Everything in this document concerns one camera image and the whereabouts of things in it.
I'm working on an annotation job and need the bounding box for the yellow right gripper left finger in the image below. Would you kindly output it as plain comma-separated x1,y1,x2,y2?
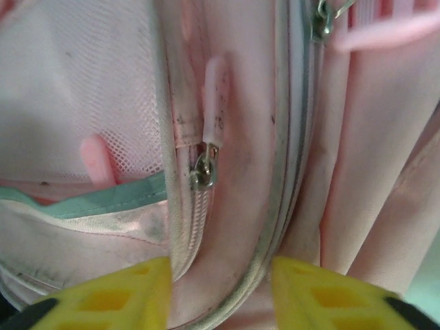
0,256,173,330

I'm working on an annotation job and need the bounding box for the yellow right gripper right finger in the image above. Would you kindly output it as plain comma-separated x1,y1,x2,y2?
271,256,429,330

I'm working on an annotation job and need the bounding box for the pink student backpack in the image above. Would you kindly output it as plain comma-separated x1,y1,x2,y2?
0,0,440,330

